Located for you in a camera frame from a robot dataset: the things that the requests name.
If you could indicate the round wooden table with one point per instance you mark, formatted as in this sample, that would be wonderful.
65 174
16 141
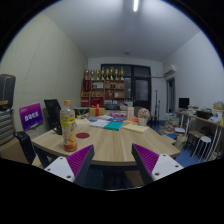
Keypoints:
111 148

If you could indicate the white open booklet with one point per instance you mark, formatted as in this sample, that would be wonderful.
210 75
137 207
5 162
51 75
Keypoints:
100 123

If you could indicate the black monitor on table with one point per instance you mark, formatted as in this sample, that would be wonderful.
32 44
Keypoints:
53 109

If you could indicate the teal book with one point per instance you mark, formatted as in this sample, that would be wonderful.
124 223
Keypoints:
114 126

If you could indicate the black office chair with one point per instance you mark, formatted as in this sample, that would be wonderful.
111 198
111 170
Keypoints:
26 145

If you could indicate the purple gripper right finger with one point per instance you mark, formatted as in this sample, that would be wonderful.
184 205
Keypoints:
153 166

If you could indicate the white round stool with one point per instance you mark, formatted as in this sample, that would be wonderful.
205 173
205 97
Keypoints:
203 144

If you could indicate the wooden display shelf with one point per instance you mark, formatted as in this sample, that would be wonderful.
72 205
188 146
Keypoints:
103 87

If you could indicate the dark glass door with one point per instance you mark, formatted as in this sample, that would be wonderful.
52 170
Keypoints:
137 83

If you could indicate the small standing card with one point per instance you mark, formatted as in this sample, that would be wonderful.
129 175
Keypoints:
130 112

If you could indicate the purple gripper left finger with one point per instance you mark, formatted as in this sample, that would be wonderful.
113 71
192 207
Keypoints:
73 168

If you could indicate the black suitcase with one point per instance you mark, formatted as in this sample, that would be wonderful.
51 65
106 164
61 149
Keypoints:
7 85

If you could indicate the red round coaster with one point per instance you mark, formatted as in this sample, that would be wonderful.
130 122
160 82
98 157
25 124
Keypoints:
82 135

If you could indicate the purple sign board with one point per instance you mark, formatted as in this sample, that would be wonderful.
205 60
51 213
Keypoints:
31 116

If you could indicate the potted pink flower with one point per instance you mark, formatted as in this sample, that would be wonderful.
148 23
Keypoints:
143 116

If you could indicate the orange juice plastic bottle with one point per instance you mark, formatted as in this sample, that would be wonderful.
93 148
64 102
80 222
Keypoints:
67 120

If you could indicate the yellow paper pad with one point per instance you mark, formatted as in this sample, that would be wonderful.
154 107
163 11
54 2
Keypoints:
135 128

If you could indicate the long wooden side desk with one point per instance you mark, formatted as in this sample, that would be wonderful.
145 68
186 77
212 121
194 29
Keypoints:
196 127

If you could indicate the black monitor on side desk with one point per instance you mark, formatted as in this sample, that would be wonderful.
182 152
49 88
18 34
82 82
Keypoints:
184 102

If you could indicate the ceiling light tube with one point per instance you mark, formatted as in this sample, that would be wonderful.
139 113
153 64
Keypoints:
135 5

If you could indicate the white air conditioner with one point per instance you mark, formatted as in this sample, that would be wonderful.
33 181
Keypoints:
169 70

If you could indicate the yellow gift box red ribbon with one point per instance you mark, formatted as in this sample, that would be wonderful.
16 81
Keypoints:
96 111

